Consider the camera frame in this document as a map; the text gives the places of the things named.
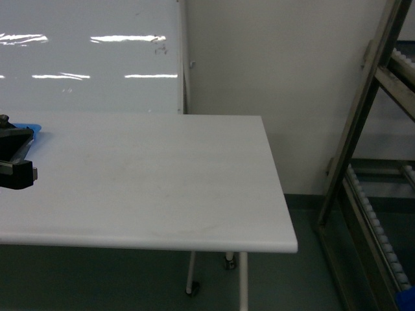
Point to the blue crate right upper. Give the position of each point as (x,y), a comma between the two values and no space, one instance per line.
(405,300)

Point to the metal roller rack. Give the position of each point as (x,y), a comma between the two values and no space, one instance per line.
(384,69)

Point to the white whiteboard panel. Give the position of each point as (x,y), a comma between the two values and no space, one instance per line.
(92,56)

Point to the white table frame legs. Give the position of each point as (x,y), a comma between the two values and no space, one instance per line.
(231,263)

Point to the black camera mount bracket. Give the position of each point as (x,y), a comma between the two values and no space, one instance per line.
(17,173)

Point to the blue plastic tray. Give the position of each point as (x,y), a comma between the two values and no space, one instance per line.
(36,128)

